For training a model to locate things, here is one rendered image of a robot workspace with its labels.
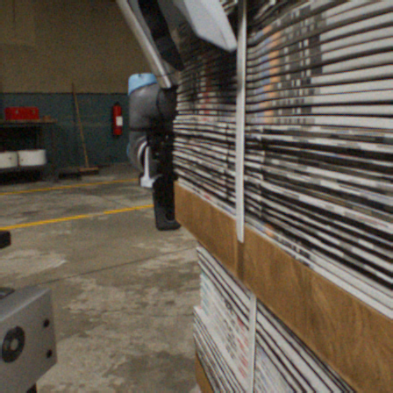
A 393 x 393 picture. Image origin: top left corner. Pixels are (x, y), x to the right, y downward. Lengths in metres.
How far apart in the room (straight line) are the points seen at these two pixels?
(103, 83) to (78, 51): 0.66
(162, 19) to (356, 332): 0.26
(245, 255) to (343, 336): 0.11
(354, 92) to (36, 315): 0.37
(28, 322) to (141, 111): 0.49
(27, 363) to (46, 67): 6.62
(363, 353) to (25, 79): 6.77
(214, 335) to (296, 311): 0.25
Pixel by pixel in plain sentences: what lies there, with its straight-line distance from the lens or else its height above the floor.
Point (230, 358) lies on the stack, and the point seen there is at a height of 0.72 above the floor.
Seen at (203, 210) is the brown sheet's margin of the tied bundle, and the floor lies 0.87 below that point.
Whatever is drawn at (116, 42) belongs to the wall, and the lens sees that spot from 7.52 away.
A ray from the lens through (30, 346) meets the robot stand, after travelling 0.46.
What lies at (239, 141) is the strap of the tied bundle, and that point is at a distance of 0.28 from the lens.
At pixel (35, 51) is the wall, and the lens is 6.97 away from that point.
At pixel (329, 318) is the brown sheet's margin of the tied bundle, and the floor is 0.86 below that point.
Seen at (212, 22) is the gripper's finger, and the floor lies 1.00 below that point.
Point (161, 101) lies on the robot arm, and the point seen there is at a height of 0.98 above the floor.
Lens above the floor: 0.95
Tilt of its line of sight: 11 degrees down
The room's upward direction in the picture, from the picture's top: straight up
